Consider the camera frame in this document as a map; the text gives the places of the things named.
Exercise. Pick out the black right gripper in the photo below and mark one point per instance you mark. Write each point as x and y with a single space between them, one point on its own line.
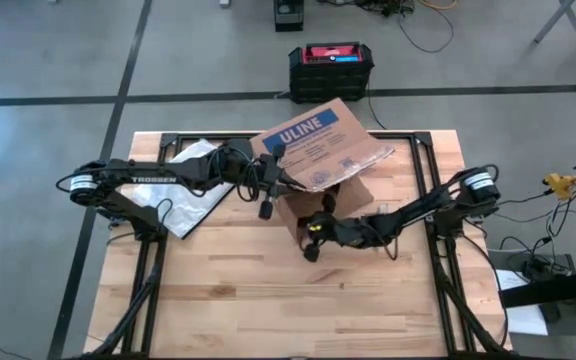
325 230

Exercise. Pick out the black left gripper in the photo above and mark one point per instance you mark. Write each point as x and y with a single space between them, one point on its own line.
273 177

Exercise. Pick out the brown ULINE cardboard box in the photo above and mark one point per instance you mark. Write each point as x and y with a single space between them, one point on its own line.
328 145

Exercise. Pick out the clear plastic bag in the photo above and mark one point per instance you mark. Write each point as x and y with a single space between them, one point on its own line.
188 210

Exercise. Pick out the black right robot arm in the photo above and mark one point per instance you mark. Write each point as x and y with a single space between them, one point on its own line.
418 210

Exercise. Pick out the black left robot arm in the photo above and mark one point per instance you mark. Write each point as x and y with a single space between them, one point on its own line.
168 175

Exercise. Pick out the black computer box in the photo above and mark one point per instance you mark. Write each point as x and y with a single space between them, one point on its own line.
288 15

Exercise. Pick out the grey metal stand base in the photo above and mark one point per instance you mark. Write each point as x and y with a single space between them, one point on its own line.
505 257

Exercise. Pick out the white paper sheet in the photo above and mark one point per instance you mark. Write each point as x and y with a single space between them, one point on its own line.
528 320

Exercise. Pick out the yellow power connector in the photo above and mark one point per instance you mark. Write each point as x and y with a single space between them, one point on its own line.
560 184

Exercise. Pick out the black crossbar stand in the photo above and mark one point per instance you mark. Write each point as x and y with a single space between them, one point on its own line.
558 287

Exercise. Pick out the grey metal table legs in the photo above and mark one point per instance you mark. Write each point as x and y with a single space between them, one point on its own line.
550 22

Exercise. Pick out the black metal table frame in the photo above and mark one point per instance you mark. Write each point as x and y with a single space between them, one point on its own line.
398 135

